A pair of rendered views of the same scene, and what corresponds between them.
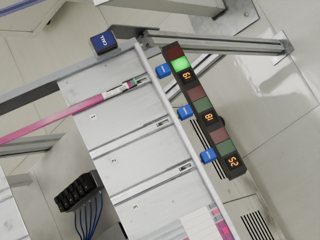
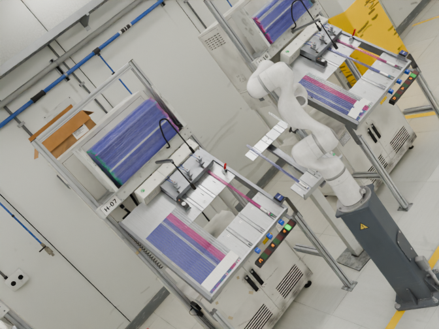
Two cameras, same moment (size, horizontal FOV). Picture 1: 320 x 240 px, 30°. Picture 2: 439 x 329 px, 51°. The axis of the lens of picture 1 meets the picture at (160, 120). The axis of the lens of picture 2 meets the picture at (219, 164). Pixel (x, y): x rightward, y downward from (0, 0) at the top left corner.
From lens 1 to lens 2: 1.57 m
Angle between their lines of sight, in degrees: 32
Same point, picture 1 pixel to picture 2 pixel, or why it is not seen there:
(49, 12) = (326, 192)
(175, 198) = (237, 247)
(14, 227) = (204, 203)
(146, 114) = (262, 224)
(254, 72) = (335, 283)
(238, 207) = (267, 301)
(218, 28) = (348, 258)
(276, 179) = (293, 318)
